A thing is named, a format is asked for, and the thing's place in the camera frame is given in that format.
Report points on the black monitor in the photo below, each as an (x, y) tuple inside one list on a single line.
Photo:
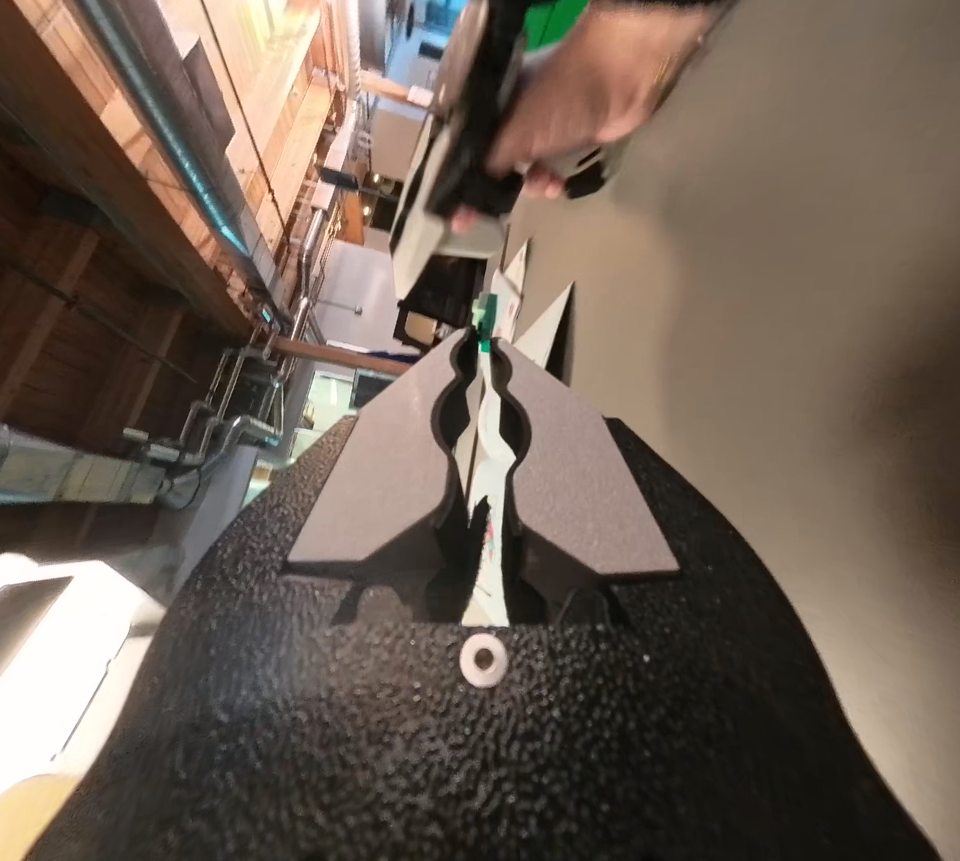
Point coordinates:
[(442, 298)]

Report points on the yellow-cornered instruction booklet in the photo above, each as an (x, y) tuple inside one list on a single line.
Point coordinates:
[(514, 283)]

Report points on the closed white instruction booklet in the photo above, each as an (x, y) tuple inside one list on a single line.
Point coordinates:
[(551, 340)]

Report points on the person's right hand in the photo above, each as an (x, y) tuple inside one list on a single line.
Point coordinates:
[(585, 96)]

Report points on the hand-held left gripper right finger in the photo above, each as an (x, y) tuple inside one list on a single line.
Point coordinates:
[(592, 493)]

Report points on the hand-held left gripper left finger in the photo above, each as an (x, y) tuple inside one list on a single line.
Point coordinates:
[(367, 478)]

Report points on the open instruction booklet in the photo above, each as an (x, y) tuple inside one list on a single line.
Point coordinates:
[(491, 471)]

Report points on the silver rectangular duct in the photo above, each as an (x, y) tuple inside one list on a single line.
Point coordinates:
[(90, 471)]

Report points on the wooden beam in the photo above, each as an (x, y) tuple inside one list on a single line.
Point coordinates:
[(337, 353)]

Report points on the ceiling light panel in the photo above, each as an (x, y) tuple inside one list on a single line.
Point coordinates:
[(67, 658)]

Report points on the silver round ventilation duct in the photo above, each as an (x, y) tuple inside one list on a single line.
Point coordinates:
[(150, 73)]

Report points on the silver vertical pipe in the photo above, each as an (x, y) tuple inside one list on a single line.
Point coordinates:
[(307, 276)]

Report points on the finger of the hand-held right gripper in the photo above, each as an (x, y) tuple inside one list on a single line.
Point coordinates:
[(472, 242), (420, 216)]

